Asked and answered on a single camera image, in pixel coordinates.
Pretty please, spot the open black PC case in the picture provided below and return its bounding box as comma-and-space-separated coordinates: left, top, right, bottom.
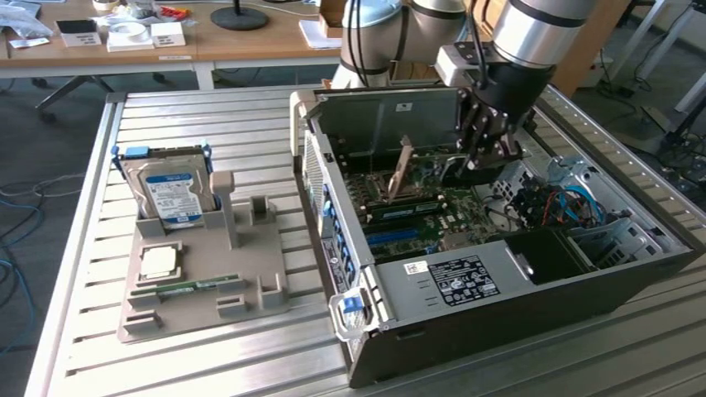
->
289, 74, 706, 390

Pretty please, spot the white label card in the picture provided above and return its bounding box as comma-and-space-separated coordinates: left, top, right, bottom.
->
8, 36, 50, 50

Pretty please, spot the green motherboard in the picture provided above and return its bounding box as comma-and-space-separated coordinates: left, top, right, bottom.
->
341, 145, 500, 262

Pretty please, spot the metal disk bay cage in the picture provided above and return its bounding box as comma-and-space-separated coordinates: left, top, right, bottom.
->
479, 123, 607, 232

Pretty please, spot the wooden desk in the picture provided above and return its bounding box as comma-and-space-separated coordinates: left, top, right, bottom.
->
0, 0, 500, 90

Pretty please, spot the red wire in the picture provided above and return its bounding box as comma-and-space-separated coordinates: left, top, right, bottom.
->
538, 191, 559, 227

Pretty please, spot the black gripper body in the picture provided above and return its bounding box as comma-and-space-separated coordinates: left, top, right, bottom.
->
472, 60, 556, 130

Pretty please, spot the green RAM stick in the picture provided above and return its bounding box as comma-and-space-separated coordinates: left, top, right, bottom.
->
131, 273, 243, 296

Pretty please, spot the wooden cabinet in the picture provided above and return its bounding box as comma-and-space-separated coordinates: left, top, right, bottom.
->
463, 0, 632, 96

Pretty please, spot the CPU socket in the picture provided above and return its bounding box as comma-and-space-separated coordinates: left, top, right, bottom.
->
369, 170, 425, 203

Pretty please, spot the black graphics card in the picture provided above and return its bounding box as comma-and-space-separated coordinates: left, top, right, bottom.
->
384, 134, 500, 206

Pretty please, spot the hard disk in blue caddy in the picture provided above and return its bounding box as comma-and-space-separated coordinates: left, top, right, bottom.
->
110, 140, 219, 230

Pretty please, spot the white table frame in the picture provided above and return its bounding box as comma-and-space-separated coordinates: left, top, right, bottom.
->
603, 0, 706, 113

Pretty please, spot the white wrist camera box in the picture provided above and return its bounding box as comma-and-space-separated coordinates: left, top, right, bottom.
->
435, 43, 484, 86

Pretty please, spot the office chair base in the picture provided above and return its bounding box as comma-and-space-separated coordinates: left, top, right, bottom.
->
29, 73, 169, 123

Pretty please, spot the blue floor cable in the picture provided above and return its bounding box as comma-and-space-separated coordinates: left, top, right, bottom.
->
0, 194, 42, 356

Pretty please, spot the white cube box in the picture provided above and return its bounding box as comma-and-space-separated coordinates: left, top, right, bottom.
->
149, 22, 187, 48

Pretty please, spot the blue expansion slot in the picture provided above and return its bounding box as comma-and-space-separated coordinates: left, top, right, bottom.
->
365, 227, 420, 250

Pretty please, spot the brown cardboard box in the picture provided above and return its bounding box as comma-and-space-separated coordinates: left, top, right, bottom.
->
317, 0, 347, 39

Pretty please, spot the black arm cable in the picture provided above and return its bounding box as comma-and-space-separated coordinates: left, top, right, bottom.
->
345, 0, 369, 86

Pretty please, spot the grey parts rack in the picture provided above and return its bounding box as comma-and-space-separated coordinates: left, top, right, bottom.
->
116, 170, 291, 345

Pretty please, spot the white paper stack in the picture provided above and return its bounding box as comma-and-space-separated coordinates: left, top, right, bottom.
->
297, 18, 344, 50

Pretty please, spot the white box with black top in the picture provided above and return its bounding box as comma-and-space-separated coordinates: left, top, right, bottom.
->
56, 19, 104, 47

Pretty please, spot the silver CPU chip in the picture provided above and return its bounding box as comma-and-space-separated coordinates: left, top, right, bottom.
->
137, 246, 181, 280

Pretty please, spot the black round lamp base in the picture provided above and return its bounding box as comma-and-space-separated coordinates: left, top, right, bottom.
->
209, 0, 271, 31

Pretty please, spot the RAM stick with white label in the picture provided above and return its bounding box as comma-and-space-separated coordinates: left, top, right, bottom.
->
365, 199, 443, 223

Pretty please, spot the grey power supply unit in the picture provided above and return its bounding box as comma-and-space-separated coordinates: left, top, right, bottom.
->
360, 241, 534, 324

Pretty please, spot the white floor cable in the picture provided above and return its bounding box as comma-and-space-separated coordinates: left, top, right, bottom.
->
0, 173, 86, 199

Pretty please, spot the white tape roll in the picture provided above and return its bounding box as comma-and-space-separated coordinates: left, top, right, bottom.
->
109, 22, 149, 42

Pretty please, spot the flat white box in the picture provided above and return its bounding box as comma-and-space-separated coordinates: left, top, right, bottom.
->
105, 32, 156, 53

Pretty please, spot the blue wire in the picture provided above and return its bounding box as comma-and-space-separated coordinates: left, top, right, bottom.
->
554, 185, 607, 227

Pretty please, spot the grey handle with blue latch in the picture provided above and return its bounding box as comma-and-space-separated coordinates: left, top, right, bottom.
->
327, 286, 372, 341

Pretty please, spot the clear plastic bag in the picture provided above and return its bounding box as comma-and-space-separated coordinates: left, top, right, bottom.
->
0, 2, 54, 38

